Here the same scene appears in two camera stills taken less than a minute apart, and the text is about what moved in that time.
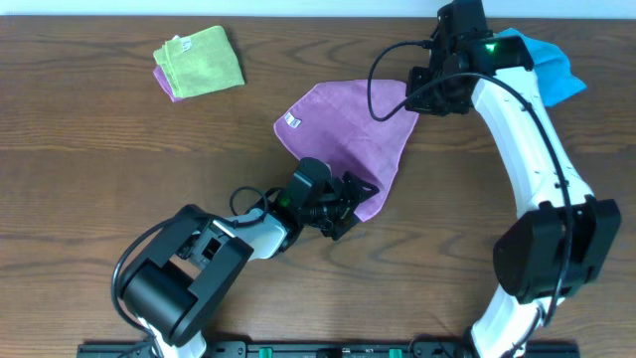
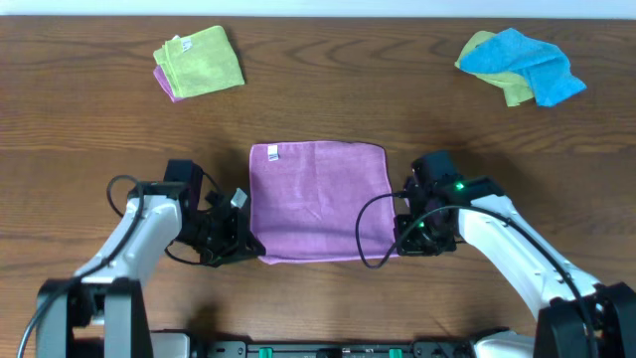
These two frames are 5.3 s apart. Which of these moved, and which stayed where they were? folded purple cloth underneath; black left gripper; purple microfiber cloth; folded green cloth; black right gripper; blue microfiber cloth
Moved: purple microfiber cloth; black right gripper; black left gripper
Stayed: folded green cloth; folded purple cloth underneath; blue microfiber cloth
